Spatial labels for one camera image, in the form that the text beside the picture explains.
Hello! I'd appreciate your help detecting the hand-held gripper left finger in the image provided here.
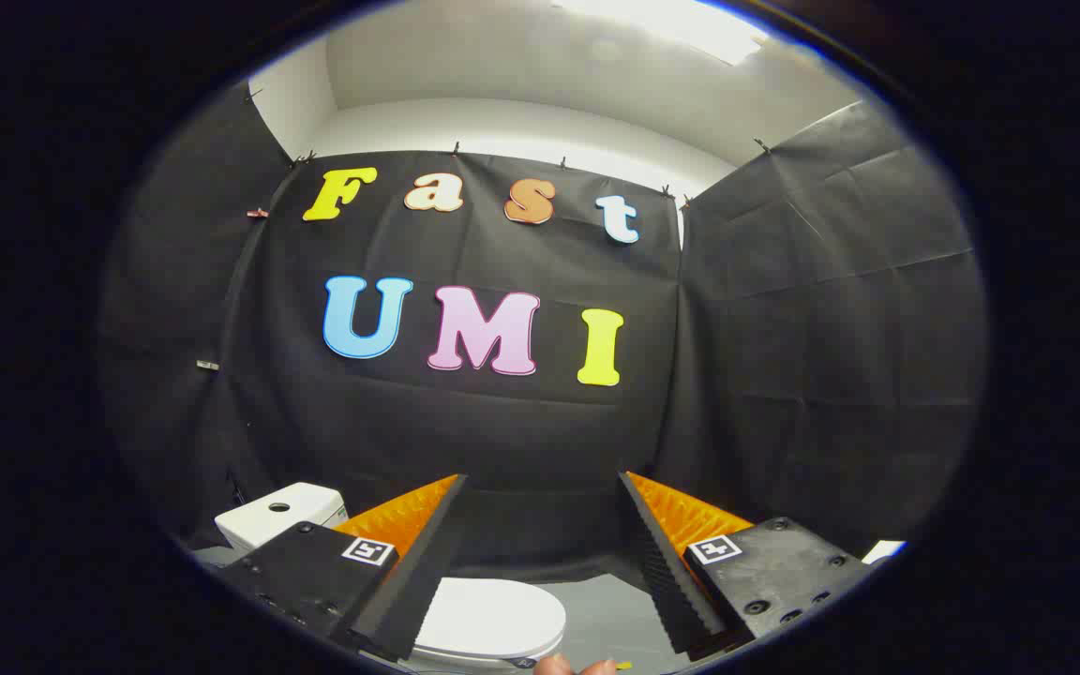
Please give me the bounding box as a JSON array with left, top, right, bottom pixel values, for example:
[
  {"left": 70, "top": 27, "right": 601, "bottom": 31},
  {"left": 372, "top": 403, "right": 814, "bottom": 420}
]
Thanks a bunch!
[{"left": 217, "top": 473, "right": 469, "bottom": 662}]

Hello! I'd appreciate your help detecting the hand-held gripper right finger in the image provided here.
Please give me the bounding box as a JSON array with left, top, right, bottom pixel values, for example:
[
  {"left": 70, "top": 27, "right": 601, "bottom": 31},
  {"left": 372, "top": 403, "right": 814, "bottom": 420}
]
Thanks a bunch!
[{"left": 617, "top": 471, "right": 876, "bottom": 656}]

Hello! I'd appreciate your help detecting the white toilet tank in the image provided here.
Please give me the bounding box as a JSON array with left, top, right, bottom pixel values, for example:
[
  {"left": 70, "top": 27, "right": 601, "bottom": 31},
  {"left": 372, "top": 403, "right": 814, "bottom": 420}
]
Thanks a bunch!
[{"left": 214, "top": 482, "right": 350, "bottom": 554}]

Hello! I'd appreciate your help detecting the black backdrop cloth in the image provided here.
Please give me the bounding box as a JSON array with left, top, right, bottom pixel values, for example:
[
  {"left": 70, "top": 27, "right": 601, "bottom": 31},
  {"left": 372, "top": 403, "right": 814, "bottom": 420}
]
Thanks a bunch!
[{"left": 99, "top": 80, "right": 986, "bottom": 582}]

